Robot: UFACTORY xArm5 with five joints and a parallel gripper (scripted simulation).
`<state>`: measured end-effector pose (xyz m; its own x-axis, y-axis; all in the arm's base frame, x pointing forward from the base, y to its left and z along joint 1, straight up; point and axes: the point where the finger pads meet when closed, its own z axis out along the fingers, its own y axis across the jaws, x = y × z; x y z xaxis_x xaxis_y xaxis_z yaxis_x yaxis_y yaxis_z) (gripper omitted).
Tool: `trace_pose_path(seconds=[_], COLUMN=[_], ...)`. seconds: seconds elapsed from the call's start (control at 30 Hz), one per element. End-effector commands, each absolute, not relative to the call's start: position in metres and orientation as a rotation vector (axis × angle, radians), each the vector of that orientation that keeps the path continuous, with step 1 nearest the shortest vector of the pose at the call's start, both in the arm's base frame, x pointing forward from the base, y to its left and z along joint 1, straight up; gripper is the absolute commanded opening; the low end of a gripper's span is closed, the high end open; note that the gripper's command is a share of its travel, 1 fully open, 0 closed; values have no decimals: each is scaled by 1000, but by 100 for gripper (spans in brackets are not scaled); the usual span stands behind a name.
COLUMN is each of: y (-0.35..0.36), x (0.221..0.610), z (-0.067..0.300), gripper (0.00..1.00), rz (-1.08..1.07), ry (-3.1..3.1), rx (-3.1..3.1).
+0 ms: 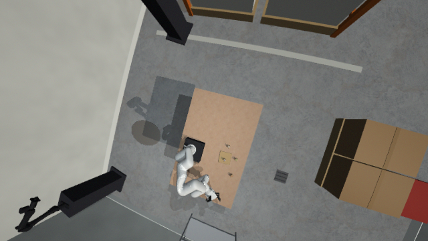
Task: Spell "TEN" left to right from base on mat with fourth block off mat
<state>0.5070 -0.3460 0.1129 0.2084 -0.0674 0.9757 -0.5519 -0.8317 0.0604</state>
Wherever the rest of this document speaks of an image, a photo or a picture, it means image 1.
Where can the tan flat mat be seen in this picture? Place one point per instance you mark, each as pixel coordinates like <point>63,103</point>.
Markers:
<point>225,155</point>

